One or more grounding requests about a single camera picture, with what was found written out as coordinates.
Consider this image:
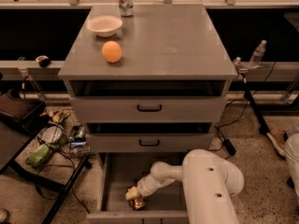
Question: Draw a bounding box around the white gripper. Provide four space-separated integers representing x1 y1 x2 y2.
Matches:
125 175 164 201

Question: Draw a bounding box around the crushed orange gold can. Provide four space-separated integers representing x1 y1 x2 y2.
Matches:
129 196 145 211

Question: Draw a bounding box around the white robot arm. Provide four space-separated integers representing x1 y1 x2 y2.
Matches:
125 149 244 224

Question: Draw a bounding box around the bottom grey drawer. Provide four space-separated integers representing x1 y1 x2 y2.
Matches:
87 152 189 224

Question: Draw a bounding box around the grey drawer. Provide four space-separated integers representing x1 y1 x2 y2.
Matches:
87 122 214 153
71 80 226 123
87 152 189 224

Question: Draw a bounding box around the middle grey drawer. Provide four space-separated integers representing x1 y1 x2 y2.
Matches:
87 122 214 153

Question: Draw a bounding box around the top grey drawer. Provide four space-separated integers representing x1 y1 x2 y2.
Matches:
71 80 226 123

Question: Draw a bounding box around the grey drawer cabinet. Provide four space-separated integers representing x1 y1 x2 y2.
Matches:
58 3 238 224

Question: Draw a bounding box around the green white soda can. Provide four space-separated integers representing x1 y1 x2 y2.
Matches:
119 0 134 17

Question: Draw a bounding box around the black power adapter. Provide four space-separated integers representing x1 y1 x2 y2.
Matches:
223 139 236 156

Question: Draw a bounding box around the dark brown bag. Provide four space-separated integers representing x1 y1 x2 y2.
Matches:
0 89 46 134

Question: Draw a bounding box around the black side table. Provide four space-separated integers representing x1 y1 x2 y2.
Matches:
0 103 92 224

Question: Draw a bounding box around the orange fruit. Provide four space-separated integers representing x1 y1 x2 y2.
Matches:
102 41 122 63

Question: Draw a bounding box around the person's tan shoe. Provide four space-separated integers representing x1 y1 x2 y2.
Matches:
267 124 286 157

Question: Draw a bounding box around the person's grey trouser leg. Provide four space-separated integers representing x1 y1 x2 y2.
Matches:
285 123 299 202

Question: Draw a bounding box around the black tripod stand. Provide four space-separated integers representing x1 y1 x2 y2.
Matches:
233 57 270 134

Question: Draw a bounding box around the white bowl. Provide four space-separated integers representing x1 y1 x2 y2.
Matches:
86 15 122 37

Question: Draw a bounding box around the clear plastic water bottle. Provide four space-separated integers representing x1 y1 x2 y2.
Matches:
249 40 267 67

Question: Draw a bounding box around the wire basket with items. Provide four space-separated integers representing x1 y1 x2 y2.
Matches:
38 108 90 159

